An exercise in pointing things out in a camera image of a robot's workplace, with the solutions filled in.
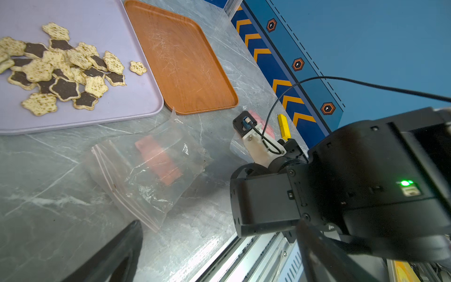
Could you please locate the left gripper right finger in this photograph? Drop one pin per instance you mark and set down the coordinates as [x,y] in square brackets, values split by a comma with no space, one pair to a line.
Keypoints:
[322,256]

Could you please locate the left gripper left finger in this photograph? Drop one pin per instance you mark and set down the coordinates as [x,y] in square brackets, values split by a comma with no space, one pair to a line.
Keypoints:
[115,262]

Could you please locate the ziploc bag mixed cookies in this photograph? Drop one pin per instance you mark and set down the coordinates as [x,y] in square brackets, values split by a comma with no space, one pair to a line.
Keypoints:
[145,174]

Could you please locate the ziploc bag pink cookies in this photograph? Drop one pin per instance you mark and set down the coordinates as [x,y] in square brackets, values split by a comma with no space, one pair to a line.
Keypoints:
[237,147]

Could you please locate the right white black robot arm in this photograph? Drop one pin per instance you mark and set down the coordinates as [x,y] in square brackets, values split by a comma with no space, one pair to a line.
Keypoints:
[383,185]

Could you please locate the poured mixed cookies pile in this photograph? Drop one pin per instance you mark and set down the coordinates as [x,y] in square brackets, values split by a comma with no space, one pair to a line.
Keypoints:
[59,72]

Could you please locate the small yellow block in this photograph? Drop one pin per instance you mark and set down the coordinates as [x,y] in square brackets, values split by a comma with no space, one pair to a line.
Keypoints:
[284,127]

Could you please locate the brown plastic tray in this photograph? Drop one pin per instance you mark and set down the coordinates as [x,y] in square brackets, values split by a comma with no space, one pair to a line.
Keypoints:
[187,71]

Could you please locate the lavender plastic tray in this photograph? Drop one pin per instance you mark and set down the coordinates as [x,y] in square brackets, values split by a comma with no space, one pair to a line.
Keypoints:
[102,23]

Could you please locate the aluminium front rail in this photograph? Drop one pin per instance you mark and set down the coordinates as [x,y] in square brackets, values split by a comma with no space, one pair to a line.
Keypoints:
[264,258]

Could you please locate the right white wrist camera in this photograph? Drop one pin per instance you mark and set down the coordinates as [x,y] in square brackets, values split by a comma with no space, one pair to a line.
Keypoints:
[262,148]

